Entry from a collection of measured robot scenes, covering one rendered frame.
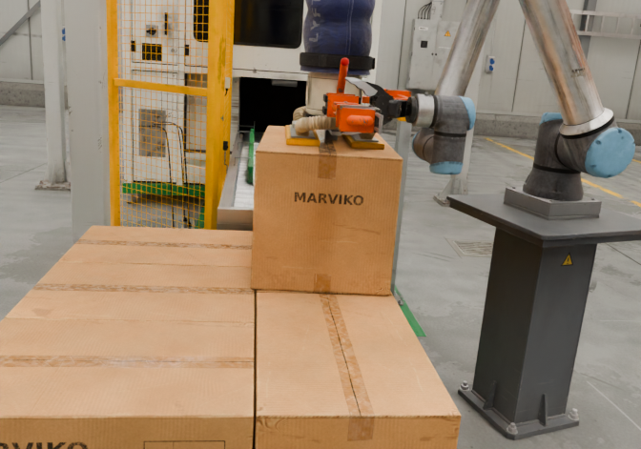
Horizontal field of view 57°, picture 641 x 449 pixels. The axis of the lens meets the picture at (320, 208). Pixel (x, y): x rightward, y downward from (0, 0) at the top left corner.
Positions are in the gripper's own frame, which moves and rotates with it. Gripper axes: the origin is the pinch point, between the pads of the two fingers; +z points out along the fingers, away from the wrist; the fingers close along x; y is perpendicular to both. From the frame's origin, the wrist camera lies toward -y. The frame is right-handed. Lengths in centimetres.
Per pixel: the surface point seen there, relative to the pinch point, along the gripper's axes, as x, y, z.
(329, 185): -21.3, -3.3, 2.4
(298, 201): -26.3, -2.6, 10.7
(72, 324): -53, -26, 64
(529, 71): 16, 919, -479
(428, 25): 83, 906, -275
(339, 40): 17.5, 16.9, 0.0
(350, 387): -53, -53, 2
